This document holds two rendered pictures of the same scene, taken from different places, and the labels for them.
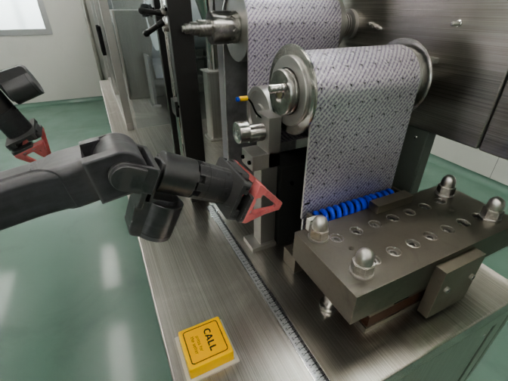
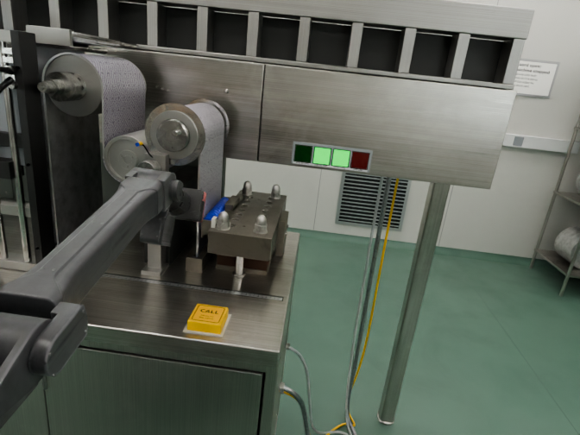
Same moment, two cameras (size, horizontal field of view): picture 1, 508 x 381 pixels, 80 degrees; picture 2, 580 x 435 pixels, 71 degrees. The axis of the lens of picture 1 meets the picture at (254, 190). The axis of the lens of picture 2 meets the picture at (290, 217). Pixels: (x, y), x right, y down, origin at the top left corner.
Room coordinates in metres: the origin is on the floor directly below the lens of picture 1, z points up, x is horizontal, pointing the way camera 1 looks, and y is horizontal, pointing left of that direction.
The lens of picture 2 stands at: (-0.19, 0.65, 1.41)
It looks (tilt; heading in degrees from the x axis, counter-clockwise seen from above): 19 degrees down; 299
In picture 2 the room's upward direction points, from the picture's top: 6 degrees clockwise
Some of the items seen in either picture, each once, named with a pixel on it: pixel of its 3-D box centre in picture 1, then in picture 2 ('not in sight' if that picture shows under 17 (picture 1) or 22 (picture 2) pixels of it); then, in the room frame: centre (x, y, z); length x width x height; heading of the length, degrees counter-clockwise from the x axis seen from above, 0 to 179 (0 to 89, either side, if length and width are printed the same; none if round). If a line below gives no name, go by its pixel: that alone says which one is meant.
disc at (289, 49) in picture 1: (290, 91); (174, 135); (0.53, -0.06, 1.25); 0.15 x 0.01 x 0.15; 26
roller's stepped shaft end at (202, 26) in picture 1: (196, 28); (49, 86); (0.72, 0.12, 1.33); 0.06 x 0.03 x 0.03; 116
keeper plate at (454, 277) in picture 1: (451, 283); (283, 233); (0.37, -0.34, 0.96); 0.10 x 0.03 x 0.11; 116
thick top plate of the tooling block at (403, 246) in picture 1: (407, 239); (253, 219); (0.44, -0.29, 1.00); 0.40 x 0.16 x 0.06; 116
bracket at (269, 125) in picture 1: (259, 187); (154, 216); (0.55, -0.01, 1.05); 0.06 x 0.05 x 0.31; 116
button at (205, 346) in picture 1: (205, 345); (208, 318); (0.29, 0.08, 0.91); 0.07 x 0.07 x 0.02; 26
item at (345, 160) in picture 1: (355, 164); (211, 181); (0.53, -0.20, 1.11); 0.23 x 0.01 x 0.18; 116
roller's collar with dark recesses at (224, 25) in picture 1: (222, 27); (66, 86); (0.75, 0.07, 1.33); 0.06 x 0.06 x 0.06; 26
